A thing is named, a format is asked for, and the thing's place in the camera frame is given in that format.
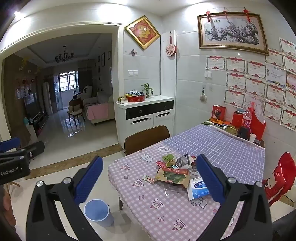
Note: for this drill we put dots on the wall of award certificates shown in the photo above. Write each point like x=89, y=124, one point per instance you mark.
x=256, y=88

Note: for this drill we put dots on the small red wrapper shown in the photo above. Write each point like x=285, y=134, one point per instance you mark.
x=160, y=163

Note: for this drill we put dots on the person's left forearm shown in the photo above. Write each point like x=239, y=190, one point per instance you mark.
x=5, y=208

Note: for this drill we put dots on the brown wooden chair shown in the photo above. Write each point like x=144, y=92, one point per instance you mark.
x=145, y=139

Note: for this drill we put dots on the butterfly wall sticker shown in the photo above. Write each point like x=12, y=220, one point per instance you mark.
x=133, y=52

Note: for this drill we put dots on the glass table with wooden leg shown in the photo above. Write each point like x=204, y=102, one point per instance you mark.
x=121, y=204

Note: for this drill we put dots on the cola bottle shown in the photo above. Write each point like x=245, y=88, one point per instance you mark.
x=246, y=125

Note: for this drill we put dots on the dark wooden chair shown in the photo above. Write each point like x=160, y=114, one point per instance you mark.
x=75, y=109

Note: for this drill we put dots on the blue and white medicine box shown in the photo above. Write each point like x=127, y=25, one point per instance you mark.
x=198, y=188

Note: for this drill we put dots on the white paper cup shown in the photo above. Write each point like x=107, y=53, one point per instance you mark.
x=252, y=138

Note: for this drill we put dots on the clear plastic film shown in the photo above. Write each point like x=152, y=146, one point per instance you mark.
x=174, y=191

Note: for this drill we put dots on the diamond gold framed picture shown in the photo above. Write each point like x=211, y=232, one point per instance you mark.
x=142, y=32

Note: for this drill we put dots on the red gift box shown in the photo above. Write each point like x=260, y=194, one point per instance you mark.
x=219, y=112

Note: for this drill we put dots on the white light switch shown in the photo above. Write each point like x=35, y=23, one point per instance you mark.
x=208, y=74
x=133, y=73

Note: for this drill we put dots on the small colourful wrapper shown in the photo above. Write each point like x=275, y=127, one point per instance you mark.
x=148, y=179

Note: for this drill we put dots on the round red hanging ornament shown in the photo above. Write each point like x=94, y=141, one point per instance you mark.
x=171, y=49

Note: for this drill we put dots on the black chandelier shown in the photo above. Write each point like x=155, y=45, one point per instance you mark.
x=64, y=56

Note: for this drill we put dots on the red paper bag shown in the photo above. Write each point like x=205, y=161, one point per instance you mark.
x=258, y=126

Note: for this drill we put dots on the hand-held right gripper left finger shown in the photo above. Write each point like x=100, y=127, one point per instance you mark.
x=89, y=179

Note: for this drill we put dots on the blue plastic waste bin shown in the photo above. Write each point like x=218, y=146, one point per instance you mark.
x=98, y=212

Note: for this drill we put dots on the white paper scrap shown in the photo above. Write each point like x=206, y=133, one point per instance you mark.
x=188, y=165

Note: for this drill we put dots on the pink checkered tablecloth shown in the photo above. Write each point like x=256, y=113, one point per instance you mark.
x=159, y=201

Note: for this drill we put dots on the white standing air conditioner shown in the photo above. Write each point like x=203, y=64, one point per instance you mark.
x=47, y=97

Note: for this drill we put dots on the brown vegetable print packet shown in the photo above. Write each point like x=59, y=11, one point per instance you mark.
x=172, y=177

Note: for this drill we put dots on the framed plum blossom painting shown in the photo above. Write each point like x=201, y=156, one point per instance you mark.
x=233, y=32

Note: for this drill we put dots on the green vegetable leaves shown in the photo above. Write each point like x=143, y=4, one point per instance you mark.
x=168, y=160

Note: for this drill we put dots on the silver foil wrapper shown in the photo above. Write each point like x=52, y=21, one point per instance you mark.
x=183, y=158

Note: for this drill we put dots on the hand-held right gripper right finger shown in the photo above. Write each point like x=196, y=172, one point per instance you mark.
x=210, y=179

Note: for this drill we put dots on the white sideboard cabinet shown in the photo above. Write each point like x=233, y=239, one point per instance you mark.
x=148, y=115

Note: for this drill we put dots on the small round wall hanger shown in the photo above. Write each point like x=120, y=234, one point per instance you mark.
x=203, y=97

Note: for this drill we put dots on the green tissue box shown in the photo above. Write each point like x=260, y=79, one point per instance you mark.
x=122, y=100

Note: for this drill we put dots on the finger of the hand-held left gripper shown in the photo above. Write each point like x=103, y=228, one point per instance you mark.
x=37, y=150
x=9, y=144

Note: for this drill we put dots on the pink blanket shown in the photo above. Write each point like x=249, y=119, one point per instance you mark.
x=97, y=111

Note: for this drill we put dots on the potted green plant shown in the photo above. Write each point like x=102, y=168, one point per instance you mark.
x=147, y=90

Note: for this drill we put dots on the red canister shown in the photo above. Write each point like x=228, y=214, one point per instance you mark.
x=237, y=120

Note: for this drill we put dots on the lilac grid tablecloth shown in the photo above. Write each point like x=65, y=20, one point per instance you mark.
x=222, y=148

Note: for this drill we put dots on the beige sofa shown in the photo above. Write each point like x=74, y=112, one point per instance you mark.
x=101, y=109

